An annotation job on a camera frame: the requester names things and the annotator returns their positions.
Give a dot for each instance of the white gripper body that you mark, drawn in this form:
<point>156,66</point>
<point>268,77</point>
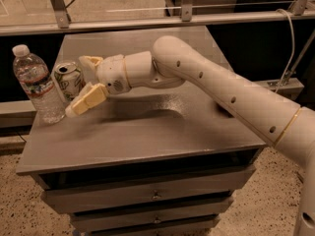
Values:
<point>111,73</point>

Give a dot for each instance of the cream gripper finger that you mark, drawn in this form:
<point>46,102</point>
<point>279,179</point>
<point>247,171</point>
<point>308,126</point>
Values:
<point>90,62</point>
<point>89,97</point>

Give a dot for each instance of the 7up soda can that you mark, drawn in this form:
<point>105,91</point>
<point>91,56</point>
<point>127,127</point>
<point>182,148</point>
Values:
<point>69,78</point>

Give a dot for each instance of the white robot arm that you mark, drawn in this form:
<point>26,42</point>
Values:
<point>281,123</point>

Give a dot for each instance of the clear plastic water bottle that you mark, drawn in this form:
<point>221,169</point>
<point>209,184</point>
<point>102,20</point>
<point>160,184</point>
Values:
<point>35,79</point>

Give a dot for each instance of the grey drawer cabinet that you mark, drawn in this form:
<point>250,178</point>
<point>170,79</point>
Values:
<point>150,162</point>

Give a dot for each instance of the metal railing frame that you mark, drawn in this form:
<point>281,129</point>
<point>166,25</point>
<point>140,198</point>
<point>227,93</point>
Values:
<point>21,17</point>

